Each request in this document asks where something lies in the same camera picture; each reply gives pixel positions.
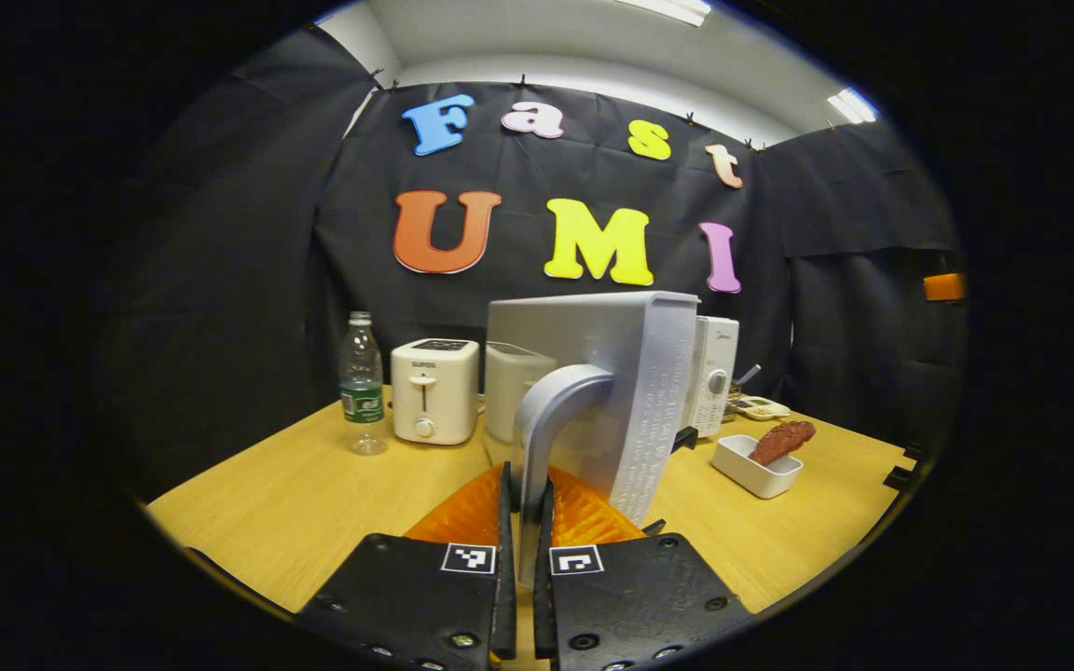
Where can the metal spoon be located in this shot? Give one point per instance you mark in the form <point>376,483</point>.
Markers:
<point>749,375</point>

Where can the clear plastic water bottle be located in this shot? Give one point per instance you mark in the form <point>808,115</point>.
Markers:
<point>363,391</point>

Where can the white rectangular dish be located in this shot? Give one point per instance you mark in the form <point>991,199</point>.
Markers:
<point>751,477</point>

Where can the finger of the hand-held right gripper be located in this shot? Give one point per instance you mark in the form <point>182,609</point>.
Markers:
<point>944,287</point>

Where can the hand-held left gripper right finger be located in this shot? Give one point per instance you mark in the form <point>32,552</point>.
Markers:
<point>543,596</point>

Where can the long ceiling light panel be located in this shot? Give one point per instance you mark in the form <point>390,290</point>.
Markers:
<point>677,9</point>

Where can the black backdrop cloth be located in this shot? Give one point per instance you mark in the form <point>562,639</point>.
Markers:
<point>267,280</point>

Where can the brown meat piece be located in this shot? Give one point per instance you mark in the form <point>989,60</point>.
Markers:
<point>784,438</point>

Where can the black clamp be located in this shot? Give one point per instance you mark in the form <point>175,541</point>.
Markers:
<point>899,479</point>

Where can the white microwave oven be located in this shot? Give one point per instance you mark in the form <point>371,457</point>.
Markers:
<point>630,373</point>

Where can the white toaster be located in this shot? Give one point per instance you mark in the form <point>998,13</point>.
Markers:
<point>434,391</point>

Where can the small ceiling light panel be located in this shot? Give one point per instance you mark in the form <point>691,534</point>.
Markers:
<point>852,105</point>

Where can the small white condiment tray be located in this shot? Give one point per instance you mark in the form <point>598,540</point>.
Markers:
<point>765,408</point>

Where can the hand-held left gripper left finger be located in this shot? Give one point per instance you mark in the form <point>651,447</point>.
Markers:
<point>507,596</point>

